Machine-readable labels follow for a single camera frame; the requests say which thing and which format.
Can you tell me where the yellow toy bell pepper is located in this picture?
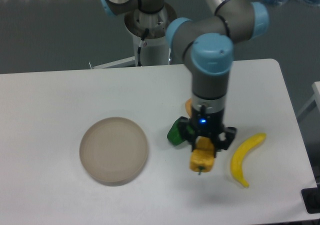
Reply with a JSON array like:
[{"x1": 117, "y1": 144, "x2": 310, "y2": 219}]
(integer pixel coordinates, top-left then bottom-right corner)
[{"x1": 189, "y1": 137, "x2": 215, "y2": 175}]

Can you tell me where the orange toy fruit wedge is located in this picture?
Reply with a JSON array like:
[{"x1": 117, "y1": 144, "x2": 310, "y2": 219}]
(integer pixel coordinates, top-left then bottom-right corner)
[{"x1": 185, "y1": 98, "x2": 192, "y2": 117}]

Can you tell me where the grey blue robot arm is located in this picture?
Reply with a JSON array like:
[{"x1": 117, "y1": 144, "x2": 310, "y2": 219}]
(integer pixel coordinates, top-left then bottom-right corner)
[{"x1": 100, "y1": 0, "x2": 270, "y2": 155}]

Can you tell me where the black device at table edge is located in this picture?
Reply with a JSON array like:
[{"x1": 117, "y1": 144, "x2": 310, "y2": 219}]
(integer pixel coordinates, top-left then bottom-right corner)
[{"x1": 301, "y1": 187, "x2": 320, "y2": 214}]

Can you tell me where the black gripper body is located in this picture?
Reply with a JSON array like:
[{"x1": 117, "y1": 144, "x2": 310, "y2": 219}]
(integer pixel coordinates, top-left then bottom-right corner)
[{"x1": 190, "y1": 105, "x2": 225, "y2": 142}]

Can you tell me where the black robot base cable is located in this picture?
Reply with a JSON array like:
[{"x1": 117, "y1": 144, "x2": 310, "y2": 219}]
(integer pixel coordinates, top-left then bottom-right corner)
[{"x1": 136, "y1": 28, "x2": 150, "y2": 67}]

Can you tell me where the green toy bell pepper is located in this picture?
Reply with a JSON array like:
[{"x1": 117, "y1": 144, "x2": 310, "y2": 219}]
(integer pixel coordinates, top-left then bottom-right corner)
[{"x1": 166, "y1": 118, "x2": 186, "y2": 146}]

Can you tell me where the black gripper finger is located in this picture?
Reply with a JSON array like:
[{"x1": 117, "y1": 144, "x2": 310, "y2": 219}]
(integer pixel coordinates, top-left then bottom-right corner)
[
  {"x1": 177, "y1": 117, "x2": 198, "y2": 152},
  {"x1": 211, "y1": 126, "x2": 237, "y2": 158}
]

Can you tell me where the beige round plate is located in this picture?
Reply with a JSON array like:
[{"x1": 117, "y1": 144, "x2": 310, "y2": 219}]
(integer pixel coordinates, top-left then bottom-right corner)
[{"x1": 79, "y1": 117, "x2": 149, "y2": 186}]

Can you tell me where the white furniture piece right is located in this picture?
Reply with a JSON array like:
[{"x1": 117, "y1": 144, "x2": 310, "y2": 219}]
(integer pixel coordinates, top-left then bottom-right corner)
[{"x1": 296, "y1": 81, "x2": 320, "y2": 123}]

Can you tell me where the yellow toy banana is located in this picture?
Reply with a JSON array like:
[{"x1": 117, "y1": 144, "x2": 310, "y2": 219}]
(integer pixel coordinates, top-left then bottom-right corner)
[{"x1": 229, "y1": 132, "x2": 267, "y2": 188}]

